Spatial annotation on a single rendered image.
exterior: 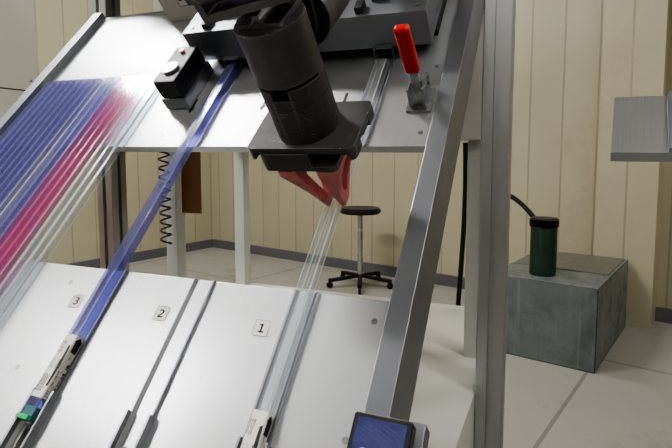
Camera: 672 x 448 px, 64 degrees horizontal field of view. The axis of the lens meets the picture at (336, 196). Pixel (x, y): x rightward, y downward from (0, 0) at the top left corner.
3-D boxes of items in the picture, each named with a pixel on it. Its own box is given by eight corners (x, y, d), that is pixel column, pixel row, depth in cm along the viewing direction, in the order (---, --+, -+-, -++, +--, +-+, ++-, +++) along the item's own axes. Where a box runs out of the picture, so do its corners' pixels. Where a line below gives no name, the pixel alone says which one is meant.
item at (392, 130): (435, 176, 59) (428, 144, 55) (17, 168, 84) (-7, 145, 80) (471, 3, 78) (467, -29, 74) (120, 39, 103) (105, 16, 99)
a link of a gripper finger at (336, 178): (312, 177, 58) (284, 107, 52) (375, 178, 55) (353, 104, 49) (290, 224, 54) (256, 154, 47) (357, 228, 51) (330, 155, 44)
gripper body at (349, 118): (278, 119, 53) (251, 53, 48) (377, 116, 49) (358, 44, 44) (252, 164, 49) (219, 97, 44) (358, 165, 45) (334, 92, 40)
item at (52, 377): (37, 424, 47) (25, 419, 46) (26, 421, 48) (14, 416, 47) (244, 60, 76) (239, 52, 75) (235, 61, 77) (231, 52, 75)
